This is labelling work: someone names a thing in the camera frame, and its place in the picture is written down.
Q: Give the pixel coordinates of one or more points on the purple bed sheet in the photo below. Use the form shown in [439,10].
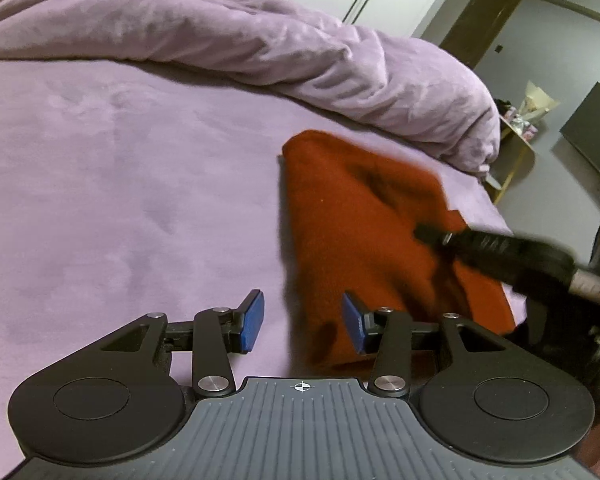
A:
[105,185]

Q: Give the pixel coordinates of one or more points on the round side table yellow legs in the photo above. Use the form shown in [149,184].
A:
[522,150]

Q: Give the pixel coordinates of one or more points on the purple duvet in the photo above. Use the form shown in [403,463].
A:
[180,25]

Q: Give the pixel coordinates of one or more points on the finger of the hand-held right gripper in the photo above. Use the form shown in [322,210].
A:
[475,250]

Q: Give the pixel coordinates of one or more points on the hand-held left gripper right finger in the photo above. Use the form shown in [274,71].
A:
[355,325]

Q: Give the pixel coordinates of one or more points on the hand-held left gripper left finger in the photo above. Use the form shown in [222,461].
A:
[252,320]

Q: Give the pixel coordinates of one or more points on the wrapped flower bouquet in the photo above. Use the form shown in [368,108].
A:
[536,102]

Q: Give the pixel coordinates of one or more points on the black television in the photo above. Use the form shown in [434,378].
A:
[595,130]

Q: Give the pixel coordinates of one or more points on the brown wooden door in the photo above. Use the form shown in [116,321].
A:
[480,25]

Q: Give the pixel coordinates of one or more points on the rust red knit cardigan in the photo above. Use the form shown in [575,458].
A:
[360,220]

